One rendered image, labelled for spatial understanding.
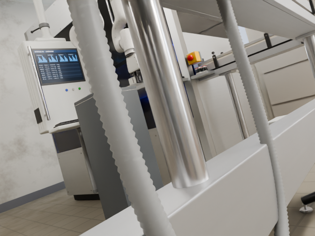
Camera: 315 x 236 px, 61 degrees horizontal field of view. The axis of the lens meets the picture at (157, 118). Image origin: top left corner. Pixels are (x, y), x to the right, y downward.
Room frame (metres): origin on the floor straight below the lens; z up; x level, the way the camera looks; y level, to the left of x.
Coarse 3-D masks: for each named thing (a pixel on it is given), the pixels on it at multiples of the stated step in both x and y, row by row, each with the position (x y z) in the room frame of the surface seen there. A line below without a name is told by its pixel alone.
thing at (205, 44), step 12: (60, 0) 2.61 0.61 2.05; (48, 12) 2.77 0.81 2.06; (60, 12) 2.64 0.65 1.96; (36, 24) 2.97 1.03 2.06; (60, 24) 2.68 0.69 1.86; (36, 36) 3.01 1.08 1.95; (192, 36) 1.98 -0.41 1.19; (204, 36) 2.12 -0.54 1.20; (192, 48) 1.94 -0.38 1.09; (204, 48) 2.08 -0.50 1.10; (216, 48) 2.23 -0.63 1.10; (228, 48) 2.41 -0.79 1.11; (204, 60) 2.04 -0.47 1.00
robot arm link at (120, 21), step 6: (114, 0) 1.59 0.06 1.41; (120, 0) 1.59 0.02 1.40; (114, 6) 1.60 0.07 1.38; (120, 6) 1.59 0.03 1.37; (114, 12) 1.60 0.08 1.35; (120, 12) 1.59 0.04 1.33; (120, 18) 1.60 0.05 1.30; (114, 24) 1.63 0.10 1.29; (120, 24) 1.63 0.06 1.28; (114, 30) 1.65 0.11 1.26; (120, 30) 1.68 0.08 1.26; (114, 36) 1.66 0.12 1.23; (114, 42) 1.67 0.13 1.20; (120, 48) 1.65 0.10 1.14
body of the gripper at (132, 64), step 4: (128, 56) 1.62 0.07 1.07; (132, 56) 1.60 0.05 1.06; (128, 60) 1.62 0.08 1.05; (132, 60) 1.60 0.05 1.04; (136, 60) 1.59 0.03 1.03; (128, 64) 1.63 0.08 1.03; (132, 64) 1.61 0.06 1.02; (136, 64) 1.59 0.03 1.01; (128, 68) 1.64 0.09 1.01; (132, 68) 1.62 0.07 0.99; (136, 68) 1.60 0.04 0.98; (132, 72) 1.63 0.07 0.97
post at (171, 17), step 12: (168, 12) 1.85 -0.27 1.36; (168, 24) 1.87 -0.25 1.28; (180, 36) 1.85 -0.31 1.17; (180, 48) 1.84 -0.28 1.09; (180, 60) 1.86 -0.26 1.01; (192, 72) 1.87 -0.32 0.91; (192, 84) 1.84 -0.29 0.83; (192, 96) 1.85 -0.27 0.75; (192, 108) 1.86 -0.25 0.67; (204, 120) 1.85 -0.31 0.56; (204, 132) 1.84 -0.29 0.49; (204, 144) 1.85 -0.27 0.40
